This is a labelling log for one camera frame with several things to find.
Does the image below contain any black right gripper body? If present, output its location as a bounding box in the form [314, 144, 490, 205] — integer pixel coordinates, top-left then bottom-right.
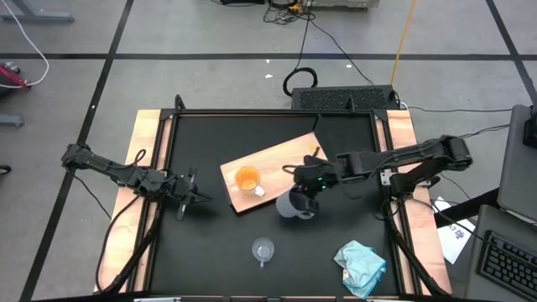
[292, 154, 341, 198]

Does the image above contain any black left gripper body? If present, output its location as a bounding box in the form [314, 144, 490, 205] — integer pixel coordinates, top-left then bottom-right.
[163, 166, 199, 222]

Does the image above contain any grey mug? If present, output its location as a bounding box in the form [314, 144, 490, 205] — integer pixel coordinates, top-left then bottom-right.
[275, 188, 315, 221]

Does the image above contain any yellow ceramic mug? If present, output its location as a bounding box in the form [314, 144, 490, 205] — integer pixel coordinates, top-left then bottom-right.
[233, 165, 266, 198]

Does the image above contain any clear glass mug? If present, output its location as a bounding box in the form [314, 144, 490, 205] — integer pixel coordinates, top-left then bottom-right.
[251, 237, 276, 268]

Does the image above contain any wooden cutting board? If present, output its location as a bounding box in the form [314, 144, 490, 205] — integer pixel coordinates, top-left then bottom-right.
[219, 132, 336, 214]

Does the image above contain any light blue cloth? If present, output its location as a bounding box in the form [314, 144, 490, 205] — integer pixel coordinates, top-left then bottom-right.
[333, 239, 388, 299]

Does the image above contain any black computer tower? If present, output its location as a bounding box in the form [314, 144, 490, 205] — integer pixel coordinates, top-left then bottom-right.
[290, 85, 399, 112]

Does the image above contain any white paper sheet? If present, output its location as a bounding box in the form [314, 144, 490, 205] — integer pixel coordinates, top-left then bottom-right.
[431, 195, 477, 265]

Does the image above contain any black desk leg bar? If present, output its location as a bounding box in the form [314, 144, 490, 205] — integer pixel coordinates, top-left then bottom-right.
[434, 188, 501, 228]

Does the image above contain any beige equipment box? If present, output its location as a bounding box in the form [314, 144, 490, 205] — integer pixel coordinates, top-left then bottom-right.
[310, 0, 381, 10]

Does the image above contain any grey metal table foot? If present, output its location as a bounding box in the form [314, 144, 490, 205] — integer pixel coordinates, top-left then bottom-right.
[0, 0, 76, 24]
[0, 113, 25, 128]

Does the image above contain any red cart part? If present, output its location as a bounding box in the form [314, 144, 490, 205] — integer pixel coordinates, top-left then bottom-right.
[0, 61, 31, 91]

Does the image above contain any black keyboard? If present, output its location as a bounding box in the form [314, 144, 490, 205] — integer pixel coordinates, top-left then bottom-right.
[477, 229, 537, 301]

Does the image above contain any black desk device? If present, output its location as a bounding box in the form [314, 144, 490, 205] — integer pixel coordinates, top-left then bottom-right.
[523, 104, 537, 148]

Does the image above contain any black frame brace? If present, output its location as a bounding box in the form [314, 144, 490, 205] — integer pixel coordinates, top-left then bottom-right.
[383, 203, 446, 295]
[102, 203, 165, 294]

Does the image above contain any coiled black cable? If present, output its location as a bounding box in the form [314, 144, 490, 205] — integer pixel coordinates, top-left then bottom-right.
[282, 66, 319, 97]

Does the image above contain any yellow cable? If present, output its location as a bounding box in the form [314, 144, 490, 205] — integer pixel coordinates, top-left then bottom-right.
[389, 0, 419, 87]

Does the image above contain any black cable tangle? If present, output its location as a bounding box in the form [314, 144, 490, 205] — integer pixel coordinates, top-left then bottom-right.
[262, 0, 315, 25]

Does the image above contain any white cable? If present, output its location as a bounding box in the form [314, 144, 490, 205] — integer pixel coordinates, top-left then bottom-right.
[0, 0, 50, 89]

